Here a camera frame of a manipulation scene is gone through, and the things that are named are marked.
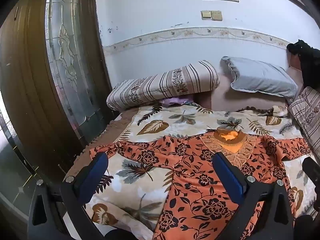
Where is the pink bed sheet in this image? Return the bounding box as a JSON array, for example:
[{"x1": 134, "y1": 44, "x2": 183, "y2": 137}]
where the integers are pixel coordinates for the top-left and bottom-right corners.
[{"x1": 195, "y1": 67, "x2": 304, "y2": 113}]

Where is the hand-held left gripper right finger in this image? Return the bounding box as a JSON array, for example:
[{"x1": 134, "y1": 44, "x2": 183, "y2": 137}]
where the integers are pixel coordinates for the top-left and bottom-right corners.
[{"x1": 212, "y1": 152, "x2": 297, "y2": 240}]

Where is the wooden door with glass panel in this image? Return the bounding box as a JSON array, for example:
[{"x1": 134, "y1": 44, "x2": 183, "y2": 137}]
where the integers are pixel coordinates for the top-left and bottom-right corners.
[{"x1": 0, "y1": 0, "x2": 113, "y2": 230}]

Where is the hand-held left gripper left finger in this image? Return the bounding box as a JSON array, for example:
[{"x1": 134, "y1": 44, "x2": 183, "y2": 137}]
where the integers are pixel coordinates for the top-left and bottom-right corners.
[{"x1": 27, "y1": 152, "x2": 109, "y2": 240}]

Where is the striped floral bolster pillow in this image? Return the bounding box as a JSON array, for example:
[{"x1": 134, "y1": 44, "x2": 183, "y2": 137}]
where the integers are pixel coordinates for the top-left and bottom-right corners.
[{"x1": 106, "y1": 60, "x2": 220, "y2": 110}]

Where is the grey ruffled pillow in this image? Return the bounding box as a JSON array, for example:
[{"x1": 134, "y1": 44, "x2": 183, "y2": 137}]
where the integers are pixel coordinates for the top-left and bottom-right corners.
[{"x1": 220, "y1": 56, "x2": 299, "y2": 104}]

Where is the purple cloth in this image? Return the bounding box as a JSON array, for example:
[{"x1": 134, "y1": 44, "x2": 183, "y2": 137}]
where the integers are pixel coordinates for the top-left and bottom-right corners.
[{"x1": 160, "y1": 96, "x2": 194, "y2": 107}]

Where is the dark cloth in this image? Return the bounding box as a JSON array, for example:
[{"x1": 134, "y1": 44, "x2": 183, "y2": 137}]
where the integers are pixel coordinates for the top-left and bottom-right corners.
[{"x1": 287, "y1": 39, "x2": 320, "y2": 88}]

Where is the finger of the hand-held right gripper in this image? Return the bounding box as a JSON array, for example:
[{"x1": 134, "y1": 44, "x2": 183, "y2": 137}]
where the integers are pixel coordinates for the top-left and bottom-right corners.
[{"x1": 302, "y1": 156, "x2": 320, "y2": 213}]

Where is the leaf print blanket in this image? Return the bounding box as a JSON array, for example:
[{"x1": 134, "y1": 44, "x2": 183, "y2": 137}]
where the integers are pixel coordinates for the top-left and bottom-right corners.
[{"x1": 64, "y1": 104, "x2": 320, "y2": 240}]

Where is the orange floral blouse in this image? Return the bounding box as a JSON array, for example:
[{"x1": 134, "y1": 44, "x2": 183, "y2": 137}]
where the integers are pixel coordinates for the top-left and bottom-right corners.
[{"x1": 89, "y1": 127, "x2": 313, "y2": 240}]

